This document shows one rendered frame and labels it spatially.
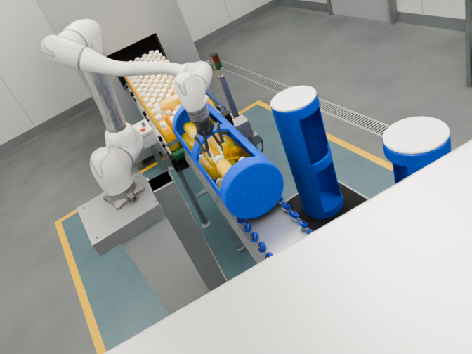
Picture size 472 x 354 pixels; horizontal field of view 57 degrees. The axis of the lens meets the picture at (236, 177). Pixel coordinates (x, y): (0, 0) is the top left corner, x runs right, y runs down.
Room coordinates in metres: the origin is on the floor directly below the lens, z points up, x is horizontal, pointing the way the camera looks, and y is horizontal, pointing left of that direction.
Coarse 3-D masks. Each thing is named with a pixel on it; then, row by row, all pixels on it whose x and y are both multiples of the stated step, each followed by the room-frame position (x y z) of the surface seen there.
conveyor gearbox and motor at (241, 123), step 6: (234, 120) 2.64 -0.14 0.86; (240, 120) 2.61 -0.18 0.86; (246, 120) 2.58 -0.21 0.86; (234, 126) 2.57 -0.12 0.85; (240, 126) 2.56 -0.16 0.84; (246, 126) 2.57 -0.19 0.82; (240, 132) 2.56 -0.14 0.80; (246, 132) 2.57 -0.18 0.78; (252, 132) 2.58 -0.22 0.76; (252, 138) 2.59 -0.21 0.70; (258, 138) 2.61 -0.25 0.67
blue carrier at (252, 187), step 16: (176, 112) 2.34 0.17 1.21; (176, 128) 2.34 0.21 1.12; (224, 128) 1.92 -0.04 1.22; (240, 144) 2.02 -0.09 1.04; (240, 160) 1.57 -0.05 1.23; (256, 160) 1.54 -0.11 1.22; (208, 176) 1.71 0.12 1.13; (224, 176) 1.55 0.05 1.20; (240, 176) 1.50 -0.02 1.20; (256, 176) 1.52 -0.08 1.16; (272, 176) 1.53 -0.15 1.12; (224, 192) 1.50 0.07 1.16; (240, 192) 1.50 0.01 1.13; (256, 192) 1.51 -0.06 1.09; (272, 192) 1.52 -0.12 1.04; (240, 208) 1.49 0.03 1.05; (256, 208) 1.51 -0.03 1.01; (272, 208) 1.52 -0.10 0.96
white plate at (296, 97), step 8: (288, 88) 2.42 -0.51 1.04; (296, 88) 2.37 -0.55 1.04; (304, 88) 2.33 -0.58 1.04; (312, 88) 2.30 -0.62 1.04; (280, 96) 2.36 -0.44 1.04; (288, 96) 2.32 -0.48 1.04; (296, 96) 2.28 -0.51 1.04; (304, 96) 2.24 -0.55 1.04; (312, 96) 2.21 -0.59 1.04; (272, 104) 2.31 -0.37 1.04; (280, 104) 2.27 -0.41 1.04; (288, 104) 2.23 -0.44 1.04; (296, 104) 2.20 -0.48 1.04; (304, 104) 2.16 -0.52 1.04
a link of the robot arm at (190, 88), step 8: (184, 72) 1.75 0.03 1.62; (176, 80) 1.73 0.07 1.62; (184, 80) 1.71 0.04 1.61; (192, 80) 1.71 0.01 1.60; (200, 80) 1.77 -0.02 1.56; (176, 88) 1.72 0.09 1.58; (184, 88) 1.70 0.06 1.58; (192, 88) 1.70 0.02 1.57; (200, 88) 1.72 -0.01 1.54; (184, 96) 1.70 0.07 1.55; (192, 96) 1.69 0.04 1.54; (200, 96) 1.70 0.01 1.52; (184, 104) 1.71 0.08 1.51; (192, 104) 1.69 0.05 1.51; (200, 104) 1.70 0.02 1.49
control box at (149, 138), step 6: (144, 120) 2.67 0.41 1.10; (138, 126) 2.61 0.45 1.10; (144, 126) 2.58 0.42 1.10; (150, 126) 2.55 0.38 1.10; (144, 132) 2.50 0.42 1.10; (150, 132) 2.50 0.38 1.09; (144, 138) 2.49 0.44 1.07; (150, 138) 2.49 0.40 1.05; (156, 138) 2.50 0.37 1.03; (144, 144) 2.48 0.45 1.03; (150, 144) 2.49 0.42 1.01
